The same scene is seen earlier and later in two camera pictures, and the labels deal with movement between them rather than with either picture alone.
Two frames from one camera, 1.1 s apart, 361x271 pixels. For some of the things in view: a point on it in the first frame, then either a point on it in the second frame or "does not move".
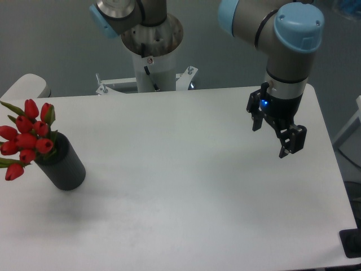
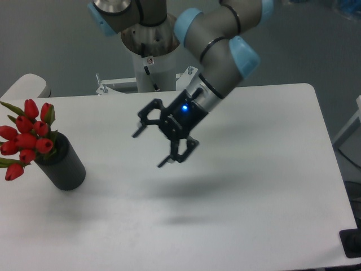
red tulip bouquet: [31, 136] does not move
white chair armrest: [28, 86] does not move
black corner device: [351, 241] does not move
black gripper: [292, 136] → [176, 121]
